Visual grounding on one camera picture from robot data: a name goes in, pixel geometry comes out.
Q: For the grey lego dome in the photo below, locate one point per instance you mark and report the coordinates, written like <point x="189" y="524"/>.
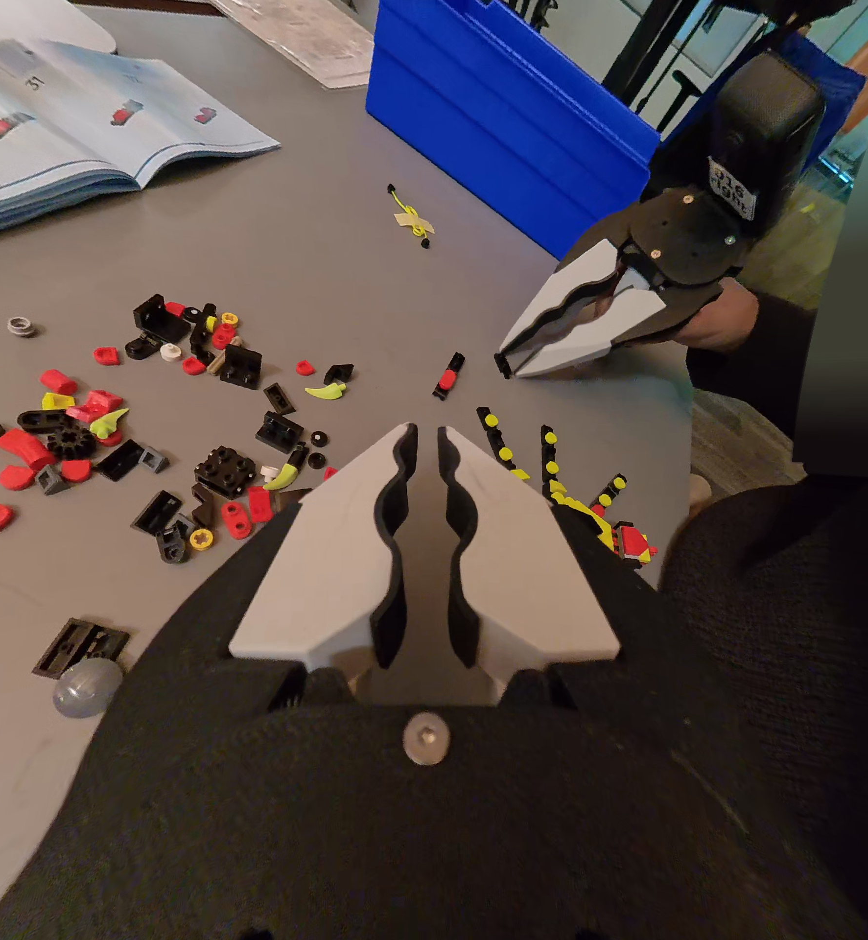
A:
<point x="87" y="689"/>

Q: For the person's black knit sweater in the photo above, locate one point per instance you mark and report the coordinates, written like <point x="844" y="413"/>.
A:
<point x="786" y="697"/>

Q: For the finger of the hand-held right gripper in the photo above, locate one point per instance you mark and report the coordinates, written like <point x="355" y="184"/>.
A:
<point x="595" y="338"/>
<point x="570" y="283"/>

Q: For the pile of loose lego pieces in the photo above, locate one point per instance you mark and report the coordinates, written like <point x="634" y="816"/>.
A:
<point x="221" y="470"/>

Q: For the clear plastic bag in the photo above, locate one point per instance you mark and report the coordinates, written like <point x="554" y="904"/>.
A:
<point x="309" y="37"/>

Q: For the person's right forearm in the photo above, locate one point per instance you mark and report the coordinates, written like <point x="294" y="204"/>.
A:
<point x="757" y="382"/>

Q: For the lego instruction booklet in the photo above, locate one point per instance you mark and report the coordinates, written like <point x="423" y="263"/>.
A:
<point x="74" y="139"/>

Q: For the yellow black lego spider model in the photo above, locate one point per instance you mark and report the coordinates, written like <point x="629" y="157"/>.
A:
<point x="595" y="518"/>

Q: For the black tripod stand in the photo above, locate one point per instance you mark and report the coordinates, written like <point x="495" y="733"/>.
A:
<point x="643" y="51"/>

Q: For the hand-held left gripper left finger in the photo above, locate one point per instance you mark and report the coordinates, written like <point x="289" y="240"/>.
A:
<point x="316" y="573"/>

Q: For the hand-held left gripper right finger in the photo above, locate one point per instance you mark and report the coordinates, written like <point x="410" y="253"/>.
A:
<point x="544" y="580"/>

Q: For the blue plastic bin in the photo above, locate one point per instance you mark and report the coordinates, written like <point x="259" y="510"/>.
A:
<point x="507" y="117"/>
<point x="837" y="95"/>

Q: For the black lego plate red tile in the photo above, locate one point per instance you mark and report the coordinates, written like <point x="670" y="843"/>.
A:
<point x="447" y="380"/>

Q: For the person's right hand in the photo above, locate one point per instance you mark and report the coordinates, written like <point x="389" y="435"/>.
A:
<point x="724" y="319"/>

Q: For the black flat lego plate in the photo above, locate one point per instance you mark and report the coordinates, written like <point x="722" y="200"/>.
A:
<point x="110" y="640"/>
<point x="63" y="650"/>

